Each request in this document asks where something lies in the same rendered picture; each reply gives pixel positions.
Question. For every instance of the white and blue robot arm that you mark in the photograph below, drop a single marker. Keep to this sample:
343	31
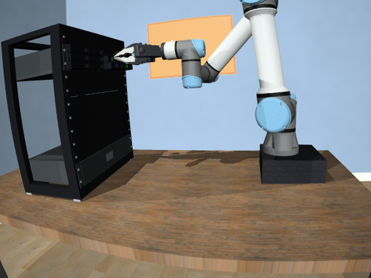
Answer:
276	109

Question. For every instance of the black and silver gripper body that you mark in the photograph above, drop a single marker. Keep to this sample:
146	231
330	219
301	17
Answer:
153	59

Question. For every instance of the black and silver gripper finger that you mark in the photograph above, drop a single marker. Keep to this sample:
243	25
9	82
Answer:
130	60
127	50

